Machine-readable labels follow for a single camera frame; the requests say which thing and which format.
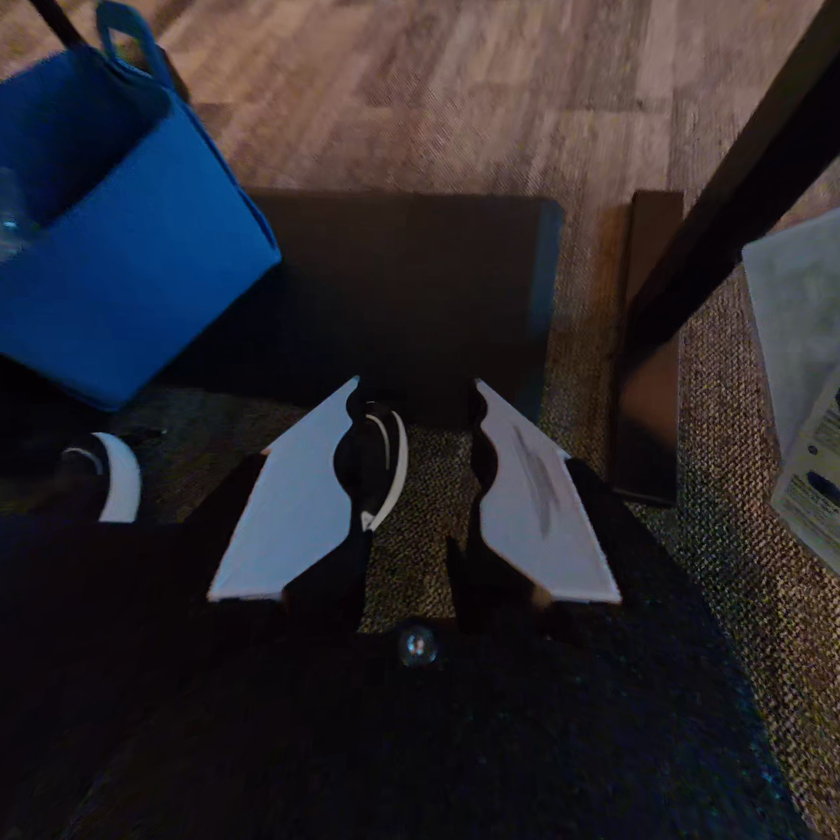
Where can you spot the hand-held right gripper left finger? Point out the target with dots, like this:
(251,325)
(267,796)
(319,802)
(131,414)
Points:
(289,512)

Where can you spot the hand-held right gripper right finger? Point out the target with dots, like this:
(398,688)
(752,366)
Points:
(545,512)

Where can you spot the white labelled packet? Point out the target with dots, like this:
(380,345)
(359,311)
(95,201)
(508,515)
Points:
(814,486)

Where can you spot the blue fabric basket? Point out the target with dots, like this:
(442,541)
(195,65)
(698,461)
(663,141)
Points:
(118,236)

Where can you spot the black table leg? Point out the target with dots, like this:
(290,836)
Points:
(748,171)

